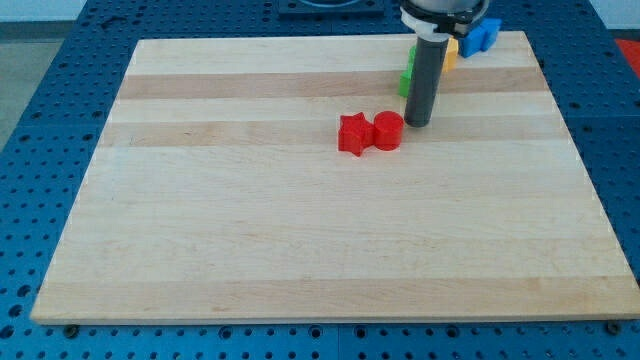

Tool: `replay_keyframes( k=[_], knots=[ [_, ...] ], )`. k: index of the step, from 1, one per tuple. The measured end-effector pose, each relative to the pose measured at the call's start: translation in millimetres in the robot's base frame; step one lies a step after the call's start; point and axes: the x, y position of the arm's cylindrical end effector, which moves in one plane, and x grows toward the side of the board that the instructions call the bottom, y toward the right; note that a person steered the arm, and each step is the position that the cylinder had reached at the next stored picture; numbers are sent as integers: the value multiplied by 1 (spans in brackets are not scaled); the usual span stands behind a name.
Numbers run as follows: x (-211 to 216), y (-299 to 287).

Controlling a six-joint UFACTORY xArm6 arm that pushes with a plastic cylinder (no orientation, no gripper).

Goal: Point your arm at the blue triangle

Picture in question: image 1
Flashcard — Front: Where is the red star block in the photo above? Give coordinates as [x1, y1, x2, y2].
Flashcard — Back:
[338, 112, 374, 157]

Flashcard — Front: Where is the red cylinder block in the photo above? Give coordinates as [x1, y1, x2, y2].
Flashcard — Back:
[374, 111, 404, 151]

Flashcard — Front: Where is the light wooden board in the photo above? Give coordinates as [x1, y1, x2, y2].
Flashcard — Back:
[31, 31, 639, 325]

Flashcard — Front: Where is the green block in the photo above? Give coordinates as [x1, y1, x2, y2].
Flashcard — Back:
[398, 46, 416, 98]

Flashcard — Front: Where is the dark grey cylindrical pointer tool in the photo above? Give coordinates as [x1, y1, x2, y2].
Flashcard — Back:
[404, 38, 448, 128]

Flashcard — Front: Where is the yellow block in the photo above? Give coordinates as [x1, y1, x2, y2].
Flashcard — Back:
[442, 38, 459, 72]

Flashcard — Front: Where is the blue block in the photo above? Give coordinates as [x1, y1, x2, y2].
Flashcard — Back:
[458, 18, 503, 58]

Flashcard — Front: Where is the red object at right edge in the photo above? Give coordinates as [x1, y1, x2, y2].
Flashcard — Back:
[615, 38, 640, 77]

